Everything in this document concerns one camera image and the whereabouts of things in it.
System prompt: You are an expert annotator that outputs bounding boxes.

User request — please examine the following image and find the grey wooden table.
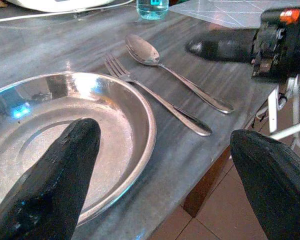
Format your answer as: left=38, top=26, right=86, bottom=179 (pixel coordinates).
left=0, top=0, right=278, bottom=240

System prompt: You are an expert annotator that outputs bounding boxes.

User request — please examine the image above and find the round steel plate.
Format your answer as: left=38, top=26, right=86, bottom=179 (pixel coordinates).
left=0, top=71, right=158, bottom=227

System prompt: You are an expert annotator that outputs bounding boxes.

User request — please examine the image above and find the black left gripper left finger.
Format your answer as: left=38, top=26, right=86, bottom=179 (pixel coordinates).
left=0, top=117, right=102, bottom=240

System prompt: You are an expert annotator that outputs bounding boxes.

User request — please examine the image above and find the white kitchen appliance with display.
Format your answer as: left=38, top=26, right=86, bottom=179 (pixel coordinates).
left=4, top=0, right=116, bottom=13

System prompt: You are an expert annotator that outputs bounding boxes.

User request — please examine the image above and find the white metal frame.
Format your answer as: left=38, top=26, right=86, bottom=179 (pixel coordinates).
left=267, top=74, right=300, bottom=152

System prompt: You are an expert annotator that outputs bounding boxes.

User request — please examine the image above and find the steel fork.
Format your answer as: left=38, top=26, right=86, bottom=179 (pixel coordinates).
left=104, top=53, right=213, bottom=137

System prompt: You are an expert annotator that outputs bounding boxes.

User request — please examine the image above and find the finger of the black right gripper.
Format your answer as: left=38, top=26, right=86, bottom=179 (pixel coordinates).
left=184, top=32, right=256, bottom=63

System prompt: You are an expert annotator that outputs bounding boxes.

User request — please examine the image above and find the white power cable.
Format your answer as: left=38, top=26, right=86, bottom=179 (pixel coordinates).
left=0, top=0, right=136, bottom=23

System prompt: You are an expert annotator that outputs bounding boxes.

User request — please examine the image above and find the steel spoon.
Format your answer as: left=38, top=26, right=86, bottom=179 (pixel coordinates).
left=124, top=33, right=235, bottom=115

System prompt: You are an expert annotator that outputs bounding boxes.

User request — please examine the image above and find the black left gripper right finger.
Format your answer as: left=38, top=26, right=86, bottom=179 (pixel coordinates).
left=229, top=129, right=300, bottom=240

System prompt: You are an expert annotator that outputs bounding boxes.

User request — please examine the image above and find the grey tiled table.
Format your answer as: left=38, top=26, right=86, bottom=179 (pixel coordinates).
left=168, top=0, right=300, bottom=30

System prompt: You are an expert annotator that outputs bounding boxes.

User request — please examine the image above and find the blue plastic water bottle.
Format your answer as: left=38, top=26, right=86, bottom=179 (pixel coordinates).
left=136, top=0, right=170, bottom=21

